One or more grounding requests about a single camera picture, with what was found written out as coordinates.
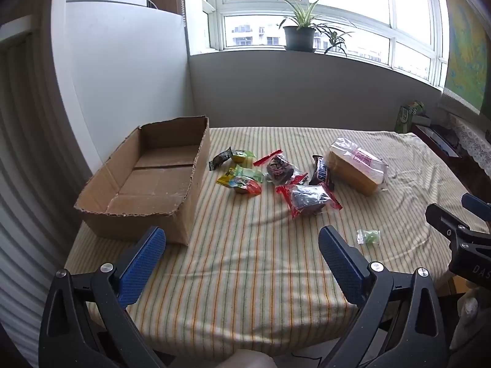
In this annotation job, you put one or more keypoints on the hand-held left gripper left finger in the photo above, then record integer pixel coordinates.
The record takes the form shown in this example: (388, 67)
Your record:
(144, 260)

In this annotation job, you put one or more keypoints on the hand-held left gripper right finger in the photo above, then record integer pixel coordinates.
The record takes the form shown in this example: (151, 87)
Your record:
(339, 264)

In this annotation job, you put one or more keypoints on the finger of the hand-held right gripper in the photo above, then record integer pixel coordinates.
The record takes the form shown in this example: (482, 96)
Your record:
(477, 206)
(447, 222)

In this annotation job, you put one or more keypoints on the small green candy packet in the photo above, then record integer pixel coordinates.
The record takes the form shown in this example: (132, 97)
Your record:
(369, 237)

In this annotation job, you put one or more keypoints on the red chocolate cake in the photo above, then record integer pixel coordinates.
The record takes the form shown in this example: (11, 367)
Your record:
(307, 199)
(280, 166)

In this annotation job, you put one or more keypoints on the cardboard box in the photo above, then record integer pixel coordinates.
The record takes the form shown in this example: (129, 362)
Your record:
(153, 184)

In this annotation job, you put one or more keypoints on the bagged sliced bread loaf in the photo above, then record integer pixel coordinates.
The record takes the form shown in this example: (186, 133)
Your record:
(358, 172)

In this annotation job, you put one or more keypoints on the brown chocolate bar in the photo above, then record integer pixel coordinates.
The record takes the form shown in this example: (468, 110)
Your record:
(220, 159)
(321, 171)

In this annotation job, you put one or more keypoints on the red jelly cup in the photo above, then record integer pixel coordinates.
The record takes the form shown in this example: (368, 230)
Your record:
(248, 188)

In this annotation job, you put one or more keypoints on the green yellow snack packet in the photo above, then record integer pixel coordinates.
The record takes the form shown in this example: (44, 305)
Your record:
(239, 173)

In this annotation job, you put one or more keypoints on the green jelly cup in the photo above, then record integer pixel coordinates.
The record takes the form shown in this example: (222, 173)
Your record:
(242, 156)

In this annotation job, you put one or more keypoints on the person's right hand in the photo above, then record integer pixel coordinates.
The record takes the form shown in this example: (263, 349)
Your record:
(470, 310)

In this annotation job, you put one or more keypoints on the white lace cloth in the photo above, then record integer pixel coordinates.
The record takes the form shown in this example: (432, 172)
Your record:
(470, 134)

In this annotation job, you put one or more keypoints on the dark red cabinet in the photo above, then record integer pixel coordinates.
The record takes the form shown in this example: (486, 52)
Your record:
(433, 138)

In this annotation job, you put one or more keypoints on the striped tablecloth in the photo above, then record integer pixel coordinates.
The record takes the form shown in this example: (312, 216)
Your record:
(245, 257)

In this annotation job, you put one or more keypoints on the green carton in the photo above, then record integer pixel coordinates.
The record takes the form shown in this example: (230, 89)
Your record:
(408, 117)

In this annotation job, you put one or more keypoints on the white ribbed panel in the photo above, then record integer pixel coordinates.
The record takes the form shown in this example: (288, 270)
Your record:
(23, 161)

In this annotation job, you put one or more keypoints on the white refrigerator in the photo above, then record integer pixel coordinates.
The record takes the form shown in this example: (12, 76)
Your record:
(122, 65)

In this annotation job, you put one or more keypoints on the potted spider plant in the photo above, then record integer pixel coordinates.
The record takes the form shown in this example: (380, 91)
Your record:
(300, 38)

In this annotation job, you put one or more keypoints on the wall map poster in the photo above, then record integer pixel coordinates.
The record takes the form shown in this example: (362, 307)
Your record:
(468, 46)

